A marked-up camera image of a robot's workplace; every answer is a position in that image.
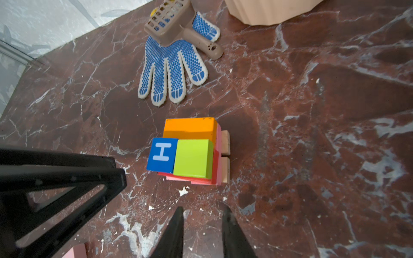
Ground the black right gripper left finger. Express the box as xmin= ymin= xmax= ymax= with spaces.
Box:
xmin=150 ymin=206 xmax=184 ymax=258

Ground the red wood block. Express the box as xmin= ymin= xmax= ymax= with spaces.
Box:
xmin=157 ymin=141 xmax=220 ymax=185

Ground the natural wood block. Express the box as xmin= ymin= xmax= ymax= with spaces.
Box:
xmin=221 ymin=157 xmax=230 ymax=183
xmin=221 ymin=130 xmax=231 ymax=156

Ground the blue letter cube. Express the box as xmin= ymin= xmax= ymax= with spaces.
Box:
xmin=146 ymin=138 xmax=178 ymax=174

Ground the brown plastic slotted scoop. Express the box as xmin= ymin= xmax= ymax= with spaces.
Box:
xmin=144 ymin=1 xmax=224 ymax=60

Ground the peach ribbed flower pot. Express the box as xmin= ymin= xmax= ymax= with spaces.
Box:
xmin=225 ymin=0 xmax=322 ymax=26

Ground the orange wood block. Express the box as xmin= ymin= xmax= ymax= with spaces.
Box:
xmin=163 ymin=117 xmax=217 ymax=145

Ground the green wood cube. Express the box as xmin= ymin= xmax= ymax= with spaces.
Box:
xmin=173 ymin=139 xmax=215 ymax=180

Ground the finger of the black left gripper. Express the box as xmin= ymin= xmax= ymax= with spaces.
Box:
xmin=1 ymin=147 xmax=127 ymax=258

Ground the pink block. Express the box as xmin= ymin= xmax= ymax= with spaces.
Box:
xmin=62 ymin=243 xmax=87 ymax=258
xmin=166 ymin=125 xmax=222 ymax=186

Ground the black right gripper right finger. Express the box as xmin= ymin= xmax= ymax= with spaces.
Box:
xmin=222 ymin=205 xmax=257 ymax=258

